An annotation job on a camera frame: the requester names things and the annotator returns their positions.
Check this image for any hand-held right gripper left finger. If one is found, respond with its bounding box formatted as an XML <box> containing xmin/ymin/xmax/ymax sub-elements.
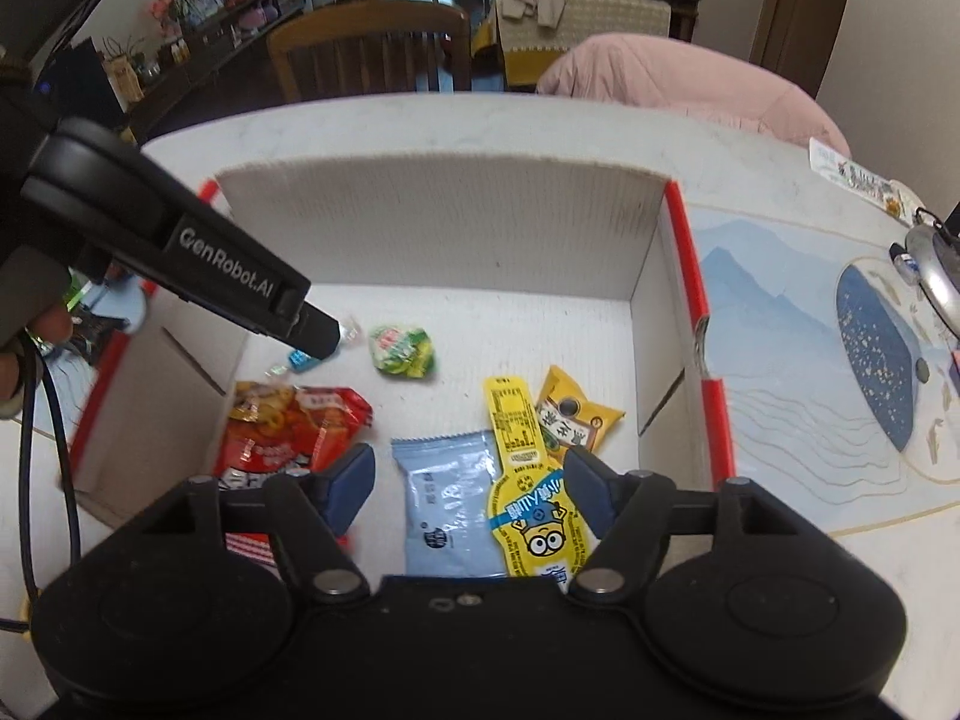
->
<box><xmin>139</xmin><ymin>444</ymin><xmax>376</xmax><ymax>605</ymax></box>

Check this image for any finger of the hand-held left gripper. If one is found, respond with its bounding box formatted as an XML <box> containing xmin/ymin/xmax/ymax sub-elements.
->
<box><xmin>289</xmin><ymin>300</ymin><xmax>343</xmax><ymax>358</ymax></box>

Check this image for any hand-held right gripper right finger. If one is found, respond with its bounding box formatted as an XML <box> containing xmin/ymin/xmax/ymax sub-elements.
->
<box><xmin>564</xmin><ymin>448</ymin><xmax>820</xmax><ymax>605</ymax></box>

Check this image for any blue candy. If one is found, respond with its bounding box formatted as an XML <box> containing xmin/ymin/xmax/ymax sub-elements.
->
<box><xmin>268</xmin><ymin>319</ymin><xmax>365</xmax><ymax>377</ymax></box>

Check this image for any small yellow snack packet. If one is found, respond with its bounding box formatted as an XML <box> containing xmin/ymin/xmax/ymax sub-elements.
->
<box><xmin>535</xmin><ymin>365</ymin><xmax>627</xmax><ymax>458</ymax></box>

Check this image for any red snack packet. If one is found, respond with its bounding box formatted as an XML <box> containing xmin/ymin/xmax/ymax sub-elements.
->
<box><xmin>214</xmin><ymin>381</ymin><xmax>374</xmax><ymax>493</ymax></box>

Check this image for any green and white candy packet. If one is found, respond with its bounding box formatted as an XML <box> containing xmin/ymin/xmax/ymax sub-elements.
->
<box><xmin>367</xmin><ymin>324</ymin><xmax>437</xmax><ymax>380</ymax></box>

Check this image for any light blue snack packet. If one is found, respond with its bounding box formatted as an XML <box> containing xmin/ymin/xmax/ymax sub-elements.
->
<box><xmin>390</xmin><ymin>429</ymin><xmax>515</xmax><ymax>578</ymax></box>

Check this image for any yellow cartoon snack packet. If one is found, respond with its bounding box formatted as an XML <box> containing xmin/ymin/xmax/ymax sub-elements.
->
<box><xmin>482</xmin><ymin>375</ymin><xmax>601</xmax><ymax>578</ymax></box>

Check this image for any red cardboard box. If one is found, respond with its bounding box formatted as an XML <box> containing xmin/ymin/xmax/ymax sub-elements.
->
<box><xmin>60</xmin><ymin>155</ymin><xmax>740</xmax><ymax>578</ymax></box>

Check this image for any person's left hand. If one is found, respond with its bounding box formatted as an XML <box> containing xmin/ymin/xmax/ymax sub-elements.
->
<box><xmin>0</xmin><ymin>300</ymin><xmax>74</xmax><ymax>421</ymax></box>

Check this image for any cream gift bag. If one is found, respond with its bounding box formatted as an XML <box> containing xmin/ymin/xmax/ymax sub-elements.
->
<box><xmin>105</xmin><ymin>52</ymin><xmax>145</xmax><ymax>106</ymax></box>

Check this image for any wooden television cabinet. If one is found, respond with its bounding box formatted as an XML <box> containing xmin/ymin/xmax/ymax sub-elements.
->
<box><xmin>97</xmin><ymin>0</ymin><xmax>308</xmax><ymax>140</ymax></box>

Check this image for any blue printed table mat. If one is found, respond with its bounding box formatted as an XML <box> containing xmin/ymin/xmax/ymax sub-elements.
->
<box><xmin>686</xmin><ymin>206</ymin><xmax>960</xmax><ymax>541</ymax></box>

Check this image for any wooden chair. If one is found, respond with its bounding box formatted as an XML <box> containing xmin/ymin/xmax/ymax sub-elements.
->
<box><xmin>268</xmin><ymin>0</ymin><xmax>473</xmax><ymax>104</ymax></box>

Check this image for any white printed packet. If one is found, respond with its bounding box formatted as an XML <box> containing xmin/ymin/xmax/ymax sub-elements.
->
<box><xmin>808</xmin><ymin>137</ymin><xmax>927</xmax><ymax>227</ymax></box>

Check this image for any silver desk lamp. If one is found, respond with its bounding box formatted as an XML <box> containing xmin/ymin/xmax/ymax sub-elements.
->
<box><xmin>889</xmin><ymin>202</ymin><xmax>960</xmax><ymax>338</ymax></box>

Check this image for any white crochet blanket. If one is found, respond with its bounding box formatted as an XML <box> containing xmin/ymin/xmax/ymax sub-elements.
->
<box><xmin>495</xmin><ymin>0</ymin><xmax>672</xmax><ymax>73</ymax></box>

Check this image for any pink cloth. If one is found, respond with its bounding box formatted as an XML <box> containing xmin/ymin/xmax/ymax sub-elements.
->
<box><xmin>536</xmin><ymin>32</ymin><xmax>852</xmax><ymax>160</ymax></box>

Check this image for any sofa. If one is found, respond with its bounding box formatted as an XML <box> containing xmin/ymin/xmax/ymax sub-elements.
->
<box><xmin>472</xmin><ymin>0</ymin><xmax>713</xmax><ymax>87</ymax></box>

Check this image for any wooden door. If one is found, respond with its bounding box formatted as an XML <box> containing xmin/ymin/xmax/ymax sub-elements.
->
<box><xmin>750</xmin><ymin>0</ymin><xmax>860</xmax><ymax>95</ymax></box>

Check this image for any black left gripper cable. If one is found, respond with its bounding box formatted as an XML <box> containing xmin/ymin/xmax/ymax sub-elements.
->
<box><xmin>0</xmin><ymin>337</ymin><xmax>83</xmax><ymax>635</ymax></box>

